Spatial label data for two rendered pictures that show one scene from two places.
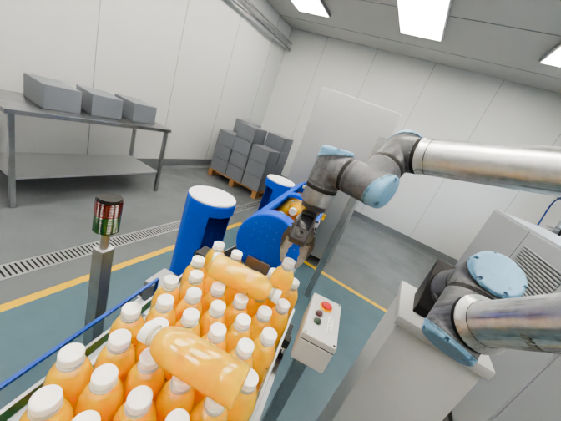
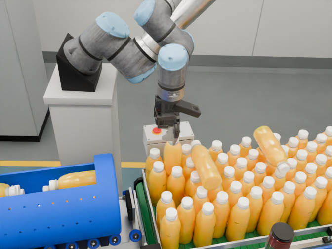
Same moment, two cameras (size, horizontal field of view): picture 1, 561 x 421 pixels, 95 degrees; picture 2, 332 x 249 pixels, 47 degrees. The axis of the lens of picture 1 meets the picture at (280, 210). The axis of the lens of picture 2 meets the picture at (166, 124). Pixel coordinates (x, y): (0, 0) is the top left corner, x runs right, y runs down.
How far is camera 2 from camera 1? 154 cm
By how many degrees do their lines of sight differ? 94
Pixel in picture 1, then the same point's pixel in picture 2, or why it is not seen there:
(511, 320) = not seen: hidden behind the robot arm
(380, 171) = (186, 35)
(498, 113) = not seen: outside the picture
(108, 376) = (300, 173)
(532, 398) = (24, 67)
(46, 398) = (321, 180)
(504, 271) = (116, 20)
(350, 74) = not seen: outside the picture
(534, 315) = (184, 23)
